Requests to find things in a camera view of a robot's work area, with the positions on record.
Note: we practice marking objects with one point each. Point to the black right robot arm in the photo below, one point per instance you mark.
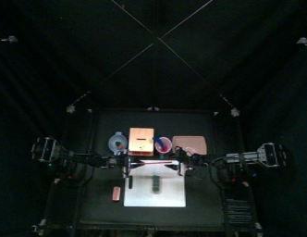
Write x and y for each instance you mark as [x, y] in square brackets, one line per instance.
[250, 156]

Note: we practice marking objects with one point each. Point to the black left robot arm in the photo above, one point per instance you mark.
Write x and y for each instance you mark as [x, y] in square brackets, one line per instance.
[73, 155]

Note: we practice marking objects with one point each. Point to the red plastic cup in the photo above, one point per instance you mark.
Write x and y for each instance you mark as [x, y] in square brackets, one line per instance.
[164, 147]

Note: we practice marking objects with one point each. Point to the green toy leaf vegetable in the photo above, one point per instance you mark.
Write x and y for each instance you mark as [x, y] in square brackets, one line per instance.
[117, 143]

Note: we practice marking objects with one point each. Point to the wooden box with red front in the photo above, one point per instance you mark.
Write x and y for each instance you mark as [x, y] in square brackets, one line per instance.
[140, 140]

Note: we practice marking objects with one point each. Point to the speckled block with green oval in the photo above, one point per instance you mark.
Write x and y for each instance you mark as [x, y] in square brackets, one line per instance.
[156, 183]

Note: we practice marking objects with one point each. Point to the white cutting board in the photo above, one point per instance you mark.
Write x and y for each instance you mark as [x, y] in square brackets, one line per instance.
[168, 191]

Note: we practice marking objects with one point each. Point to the small red white block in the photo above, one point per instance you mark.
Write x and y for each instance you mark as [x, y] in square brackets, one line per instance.
[116, 193]

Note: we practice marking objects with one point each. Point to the silver frame bracket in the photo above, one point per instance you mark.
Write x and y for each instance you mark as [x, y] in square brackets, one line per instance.
[11, 39]
[302, 40]

